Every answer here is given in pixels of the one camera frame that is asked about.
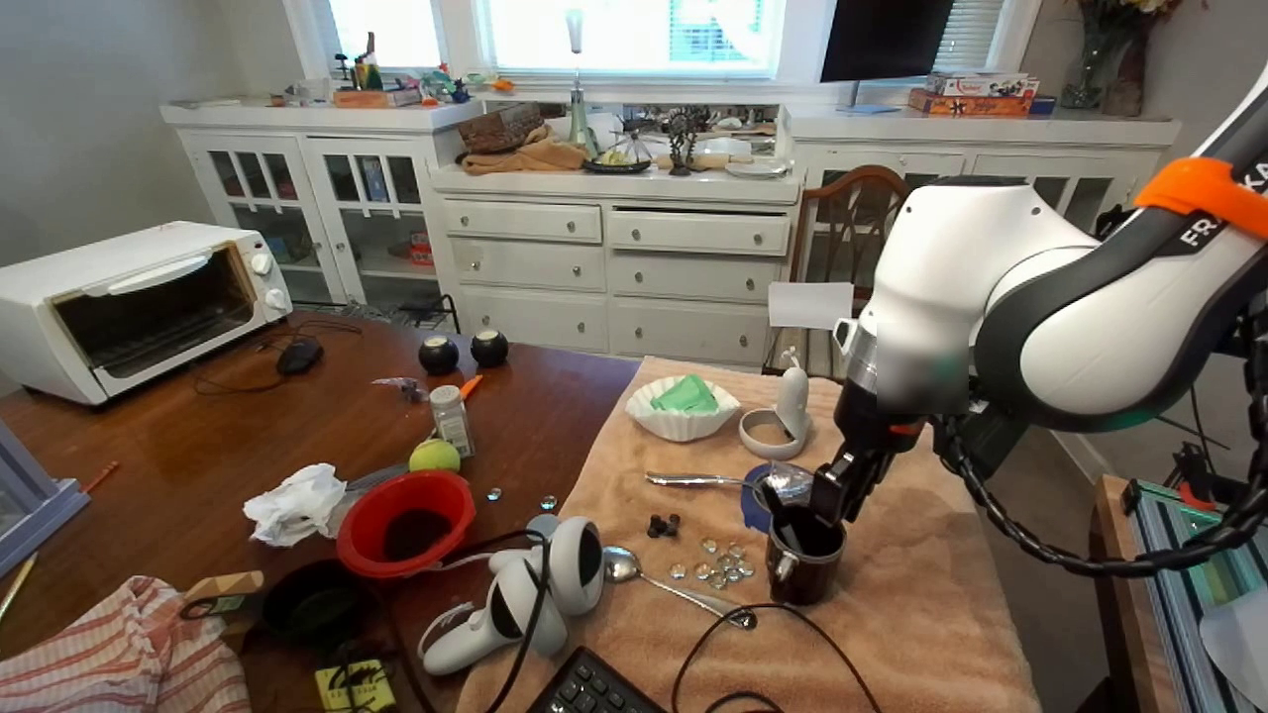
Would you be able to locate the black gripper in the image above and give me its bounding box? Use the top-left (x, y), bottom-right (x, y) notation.
top-left (772, 383), bottom-right (922, 520)

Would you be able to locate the dark brown mug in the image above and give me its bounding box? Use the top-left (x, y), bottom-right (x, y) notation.
top-left (765, 507), bottom-right (844, 605)

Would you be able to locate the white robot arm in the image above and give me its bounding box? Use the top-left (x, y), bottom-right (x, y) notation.
top-left (813, 82), bottom-right (1268, 520)

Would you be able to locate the tan towel table cover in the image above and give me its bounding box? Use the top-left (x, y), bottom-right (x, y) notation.
top-left (452, 352), bottom-right (1048, 713)

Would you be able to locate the silver pen tool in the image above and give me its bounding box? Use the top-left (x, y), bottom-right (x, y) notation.
top-left (648, 477), bottom-right (740, 492)

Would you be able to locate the white bowl with green sponge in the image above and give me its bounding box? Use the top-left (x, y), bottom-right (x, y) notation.
top-left (625, 374), bottom-right (740, 445)

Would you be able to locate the metal spoon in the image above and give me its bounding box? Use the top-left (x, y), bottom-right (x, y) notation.
top-left (601, 548), bottom-right (728, 618)

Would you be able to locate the white paper sheet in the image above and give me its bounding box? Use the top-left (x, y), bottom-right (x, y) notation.
top-left (769, 283), bottom-right (858, 331)

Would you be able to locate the white VR controller upper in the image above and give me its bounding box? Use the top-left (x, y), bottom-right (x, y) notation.
top-left (530, 514), bottom-right (605, 618)

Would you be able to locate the white vr controller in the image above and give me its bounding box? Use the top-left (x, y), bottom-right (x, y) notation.
top-left (420, 553), bottom-right (567, 677)
top-left (530, 514), bottom-right (605, 618)

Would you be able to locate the black keyboard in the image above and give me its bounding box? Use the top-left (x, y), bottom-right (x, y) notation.
top-left (527, 647), bottom-right (663, 713)

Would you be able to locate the wooden chair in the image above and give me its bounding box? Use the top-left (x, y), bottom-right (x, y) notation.
top-left (763, 168), bottom-right (912, 379)

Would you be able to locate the white VR controller lower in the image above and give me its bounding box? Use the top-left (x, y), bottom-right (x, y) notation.
top-left (420, 553), bottom-right (567, 677)

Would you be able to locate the white cabinet sideboard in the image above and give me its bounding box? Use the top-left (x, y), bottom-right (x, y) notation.
top-left (163, 104), bottom-right (1172, 366)

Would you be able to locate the black round ball right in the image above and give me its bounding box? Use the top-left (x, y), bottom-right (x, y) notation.
top-left (471, 330), bottom-right (506, 368)

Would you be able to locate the black round ball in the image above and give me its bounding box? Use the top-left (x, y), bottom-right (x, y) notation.
top-left (471, 330), bottom-right (506, 368)
top-left (416, 337), bottom-right (459, 375)

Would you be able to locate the small spice jar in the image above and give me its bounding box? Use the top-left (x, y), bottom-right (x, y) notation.
top-left (428, 383), bottom-right (471, 454)

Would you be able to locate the yellow green tennis ball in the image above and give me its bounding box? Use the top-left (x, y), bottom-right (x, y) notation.
top-left (403, 438), bottom-right (464, 470)

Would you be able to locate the black round ball left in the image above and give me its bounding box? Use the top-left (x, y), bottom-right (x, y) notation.
top-left (416, 337), bottom-right (459, 375)

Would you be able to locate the red plastic bowl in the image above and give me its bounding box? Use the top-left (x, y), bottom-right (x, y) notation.
top-left (337, 470), bottom-right (475, 581)

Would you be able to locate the dark monitor screen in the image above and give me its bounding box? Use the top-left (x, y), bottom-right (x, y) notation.
top-left (819, 0), bottom-right (953, 79)

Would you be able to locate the black bowl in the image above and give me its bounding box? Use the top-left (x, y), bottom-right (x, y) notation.
top-left (261, 560), bottom-right (366, 650)

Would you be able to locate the crumpled white tissue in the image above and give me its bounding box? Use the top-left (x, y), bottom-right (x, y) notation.
top-left (242, 465), bottom-right (346, 548)

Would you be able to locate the black computer mouse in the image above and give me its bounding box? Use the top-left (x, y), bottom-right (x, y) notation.
top-left (272, 337), bottom-right (324, 375)

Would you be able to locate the striped pink cloth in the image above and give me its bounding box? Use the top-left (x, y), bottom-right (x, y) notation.
top-left (0, 573), bottom-right (250, 713)

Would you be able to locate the white toaster oven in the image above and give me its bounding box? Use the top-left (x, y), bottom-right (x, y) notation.
top-left (0, 220), bottom-right (292, 404)

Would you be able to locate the black cable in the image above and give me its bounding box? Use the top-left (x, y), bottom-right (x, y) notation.
top-left (665, 597), bottom-right (887, 713)

